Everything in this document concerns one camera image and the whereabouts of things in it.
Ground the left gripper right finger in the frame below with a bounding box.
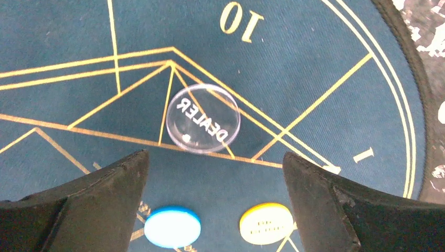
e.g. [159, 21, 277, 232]
[282, 152, 444, 251]

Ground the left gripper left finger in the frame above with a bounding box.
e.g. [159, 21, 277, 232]
[1, 150, 149, 251]

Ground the yellow big blind button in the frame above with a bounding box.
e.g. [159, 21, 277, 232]
[239, 202, 294, 245]

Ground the blue small blind button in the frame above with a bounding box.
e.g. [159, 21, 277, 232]
[144, 205, 202, 249]

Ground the clear dealer button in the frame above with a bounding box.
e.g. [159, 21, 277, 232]
[165, 83, 241, 154]

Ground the round dark blue poker mat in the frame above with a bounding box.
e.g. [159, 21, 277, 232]
[1, 1, 427, 251]

